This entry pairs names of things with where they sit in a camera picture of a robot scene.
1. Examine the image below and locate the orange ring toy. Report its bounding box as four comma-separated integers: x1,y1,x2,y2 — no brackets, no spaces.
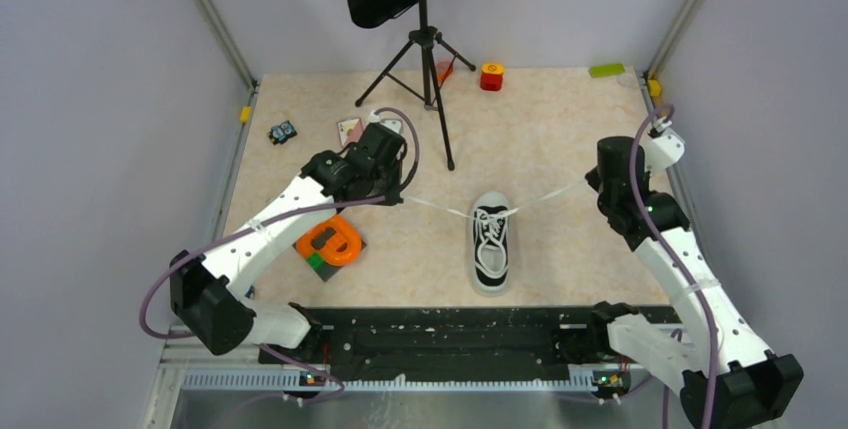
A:
294,215,366,270

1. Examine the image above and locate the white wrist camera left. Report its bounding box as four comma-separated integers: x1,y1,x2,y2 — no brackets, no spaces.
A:
367,111,404,135

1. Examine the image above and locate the red yellow button block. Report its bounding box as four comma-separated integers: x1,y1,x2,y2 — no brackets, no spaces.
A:
480,62,505,92

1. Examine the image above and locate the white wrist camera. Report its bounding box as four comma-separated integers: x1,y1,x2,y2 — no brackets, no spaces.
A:
641,122,685,176
367,111,404,135

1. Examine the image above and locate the yellow clip left rail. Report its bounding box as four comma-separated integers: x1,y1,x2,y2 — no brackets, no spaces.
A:
239,105,251,124

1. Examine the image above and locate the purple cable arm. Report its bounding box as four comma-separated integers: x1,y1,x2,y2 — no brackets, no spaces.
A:
627,103,721,429
139,106,421,404

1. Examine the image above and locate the wooden block right rail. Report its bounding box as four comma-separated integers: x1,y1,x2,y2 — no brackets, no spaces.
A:
653,98,675,127

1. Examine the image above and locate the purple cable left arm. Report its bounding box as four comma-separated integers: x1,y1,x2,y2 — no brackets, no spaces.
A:
139,106,421,404

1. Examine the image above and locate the black white sneaker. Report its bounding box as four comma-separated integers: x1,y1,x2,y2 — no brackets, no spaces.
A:
409,183,577,297

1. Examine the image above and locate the white slotted cable duct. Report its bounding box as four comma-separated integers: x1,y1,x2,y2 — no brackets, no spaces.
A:
182,364,618,393

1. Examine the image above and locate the lime green block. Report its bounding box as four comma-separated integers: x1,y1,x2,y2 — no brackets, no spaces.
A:
588,63,626,78

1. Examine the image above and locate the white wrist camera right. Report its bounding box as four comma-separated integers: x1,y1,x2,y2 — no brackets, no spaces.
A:
641,122,685,176

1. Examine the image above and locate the pink white card box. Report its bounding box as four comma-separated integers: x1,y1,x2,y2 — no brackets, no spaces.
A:
337,117,364,149

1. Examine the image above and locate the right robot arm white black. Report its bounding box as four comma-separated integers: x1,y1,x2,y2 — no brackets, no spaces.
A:
586,136,804,428

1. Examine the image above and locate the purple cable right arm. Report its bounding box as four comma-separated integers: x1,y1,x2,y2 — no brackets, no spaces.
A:
627,103,721,429

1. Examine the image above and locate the small black blue toy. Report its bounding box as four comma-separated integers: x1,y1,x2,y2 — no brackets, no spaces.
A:
267,120,298,145

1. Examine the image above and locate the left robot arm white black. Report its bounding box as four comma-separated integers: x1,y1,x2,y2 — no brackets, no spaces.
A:
168,123,407,363

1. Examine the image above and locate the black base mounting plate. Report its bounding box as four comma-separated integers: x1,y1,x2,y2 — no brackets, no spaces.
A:
280,306,635,382

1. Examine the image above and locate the yellow corner clip right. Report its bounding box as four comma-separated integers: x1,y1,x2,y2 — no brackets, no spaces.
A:
647,79,663,98

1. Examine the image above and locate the grey base plate green block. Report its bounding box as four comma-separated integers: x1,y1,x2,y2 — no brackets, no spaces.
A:
297,225,367,282

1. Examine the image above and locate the orange plastic cup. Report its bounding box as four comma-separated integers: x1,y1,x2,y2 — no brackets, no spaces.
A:
435,60,455,88

